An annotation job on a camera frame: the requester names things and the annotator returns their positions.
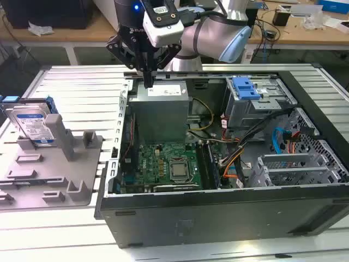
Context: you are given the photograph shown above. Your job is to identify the hard disk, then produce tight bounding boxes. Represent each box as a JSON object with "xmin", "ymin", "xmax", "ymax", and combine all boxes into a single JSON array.
[{"xmin": 0, "ymin": 94, "xmax": 59, "ymax": 148}]

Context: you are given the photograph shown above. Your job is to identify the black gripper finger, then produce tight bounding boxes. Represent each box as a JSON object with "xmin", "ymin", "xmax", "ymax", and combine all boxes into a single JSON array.
[
  {"xmin": 105, "ymin": 34, "xmax": 149, "ymax": 88},
  {"xmin": 149, "ymin": 44, "xmax": 181, "ymax": 89}
]

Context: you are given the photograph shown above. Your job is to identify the black camera cable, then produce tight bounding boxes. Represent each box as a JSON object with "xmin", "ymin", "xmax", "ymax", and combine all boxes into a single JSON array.
[{"xmin": 178, "ymin": 7, "xmax": 228, "ymax": 28}]

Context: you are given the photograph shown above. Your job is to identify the green motherboard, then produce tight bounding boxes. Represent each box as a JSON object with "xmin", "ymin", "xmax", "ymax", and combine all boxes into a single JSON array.
[{"xmin": 119, "ymin": 141, "xmax": 227, "ymax": 192}]

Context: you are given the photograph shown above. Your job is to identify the grey parts rack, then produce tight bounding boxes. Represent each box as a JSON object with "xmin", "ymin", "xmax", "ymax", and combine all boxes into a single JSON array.
[{"xmin": 0, "ymin": 114, "xmax": 104, "ymax": 212}]

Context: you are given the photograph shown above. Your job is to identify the black open PC case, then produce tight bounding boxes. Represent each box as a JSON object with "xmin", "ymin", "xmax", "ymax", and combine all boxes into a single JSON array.
[{"xmin": 94, "ymin": 69, "xmax": 349, "ymax": 249}]

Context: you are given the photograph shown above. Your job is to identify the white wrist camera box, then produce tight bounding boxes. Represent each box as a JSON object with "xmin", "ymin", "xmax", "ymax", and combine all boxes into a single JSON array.
[{"xmin": 142, "ymin": 8, "xmax": 185, "ymax": 47}]

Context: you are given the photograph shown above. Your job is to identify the blue cardboard box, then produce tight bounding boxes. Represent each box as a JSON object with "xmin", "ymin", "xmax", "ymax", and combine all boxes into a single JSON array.
[{"xmin": 317, "ymin": 0, "xmax": 349, "ymax": 14}]

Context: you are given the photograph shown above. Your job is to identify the large black box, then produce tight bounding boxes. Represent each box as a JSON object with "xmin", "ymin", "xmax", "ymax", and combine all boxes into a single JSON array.
[{"xmin": 0, "ymin": 0, "xmax": 93, "ymax": 30}]

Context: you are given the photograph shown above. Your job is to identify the metal disk bay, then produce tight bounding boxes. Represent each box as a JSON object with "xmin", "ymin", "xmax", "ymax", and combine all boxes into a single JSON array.
[{"xmin": 249, "ymin": 152, "xmax": 349, "ymax": 189}]

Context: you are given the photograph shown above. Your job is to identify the yellow black power wires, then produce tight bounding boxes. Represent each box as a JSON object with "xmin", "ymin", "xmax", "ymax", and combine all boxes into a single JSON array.
[{"xmin": 186, "ymin": 97, "xmax": 215, "ymax": 136}]

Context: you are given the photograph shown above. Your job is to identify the black wire bundle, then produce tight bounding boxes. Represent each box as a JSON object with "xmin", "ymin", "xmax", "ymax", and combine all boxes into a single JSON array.
[{"xmin": 219, "ymin": 108, "xmax": 294, "ymax": 167}]

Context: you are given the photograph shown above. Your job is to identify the small black box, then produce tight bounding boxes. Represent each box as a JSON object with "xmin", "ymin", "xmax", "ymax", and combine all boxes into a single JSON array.
[{"xmin": 272, "ymin": 8, "xmax": 291, "ymax": 27}]

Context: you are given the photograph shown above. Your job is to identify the blue data wire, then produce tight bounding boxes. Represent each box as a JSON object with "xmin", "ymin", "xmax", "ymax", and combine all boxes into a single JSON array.
[{"xmin": 272, "ymin": 126, "xmax": 290, "ymax": 156}]

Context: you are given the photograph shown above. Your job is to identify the grey power supply unit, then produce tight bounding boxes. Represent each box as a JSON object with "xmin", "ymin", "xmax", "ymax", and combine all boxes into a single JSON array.
[{"xmin": 128, "ymin": 80, "xmax": 190, "ymax": 144}]

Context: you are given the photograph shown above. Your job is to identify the blue plastic drive latch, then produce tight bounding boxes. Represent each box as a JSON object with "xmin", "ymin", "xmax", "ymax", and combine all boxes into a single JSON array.
[{"xmin": 231, "ymin": 77, "xmax": 260, "ymax": 101}]

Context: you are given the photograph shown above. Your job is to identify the wooden desk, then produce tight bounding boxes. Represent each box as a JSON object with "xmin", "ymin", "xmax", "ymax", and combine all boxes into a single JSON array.
[{"xmin": 0, "ymin": 2, "xmax": 349, "ymax": 66}]

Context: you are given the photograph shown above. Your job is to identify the installed RAM stick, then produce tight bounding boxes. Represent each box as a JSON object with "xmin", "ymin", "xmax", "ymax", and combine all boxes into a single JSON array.
[{"xmin": 204, "ymin": 141, "xmax": 221, "ymax": 189}]

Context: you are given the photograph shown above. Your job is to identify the orange data wire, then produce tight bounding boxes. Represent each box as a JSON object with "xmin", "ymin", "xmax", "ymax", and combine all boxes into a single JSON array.
[{"xmin": 222, "ymin": 160, "xmax": 240, "ymax": 180}]

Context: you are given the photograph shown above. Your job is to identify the silver CPU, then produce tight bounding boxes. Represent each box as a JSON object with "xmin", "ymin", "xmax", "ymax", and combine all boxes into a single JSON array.
[{"xmin": 170, "ymin": 162, "xmax": 189, "ymax": 177}]

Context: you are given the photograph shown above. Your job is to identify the white flat box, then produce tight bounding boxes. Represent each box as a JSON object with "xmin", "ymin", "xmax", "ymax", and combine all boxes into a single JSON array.
[{"xmin": 288, "ymin": 4, "xmax": 324, "ymax": 17}]

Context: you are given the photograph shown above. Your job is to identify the RAM stick on rack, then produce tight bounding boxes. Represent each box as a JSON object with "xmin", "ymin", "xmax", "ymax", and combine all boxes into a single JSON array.
[{"xmin": 10, "ymin": 179, "xmax": 47, "ymax": 188}]

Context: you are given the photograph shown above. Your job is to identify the clear plastic bag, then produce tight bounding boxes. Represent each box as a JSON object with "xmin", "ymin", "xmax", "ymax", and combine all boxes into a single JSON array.
[{"xmin": 302, "ymin": 13, "xmax": 328, "ymax": 31}]

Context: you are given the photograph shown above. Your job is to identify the large metal drive cage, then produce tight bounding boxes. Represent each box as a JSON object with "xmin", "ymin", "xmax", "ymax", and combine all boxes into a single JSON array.
[{"xmin": 222, "ymin": 77, "xmax": 298, "ymax": 130}]

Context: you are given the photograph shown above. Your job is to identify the crumpled white paper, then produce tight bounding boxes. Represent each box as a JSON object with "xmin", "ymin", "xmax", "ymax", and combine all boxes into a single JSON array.
[{"xmin": 27, "ymin": 21, "xmax": 55, "ymax": 38}]

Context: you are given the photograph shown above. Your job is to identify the black graphics card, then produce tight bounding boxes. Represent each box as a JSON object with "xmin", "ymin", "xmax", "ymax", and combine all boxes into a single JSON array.
[{"xmin": 152, "ymin": 183, "xmax": 201, "ymax": 193}]

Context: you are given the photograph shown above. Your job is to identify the orange power wire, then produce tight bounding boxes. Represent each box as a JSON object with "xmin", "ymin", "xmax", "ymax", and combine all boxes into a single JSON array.
[{"xmin": 282, "ymin": 126, "xmax": 320, "ymax": 154}]

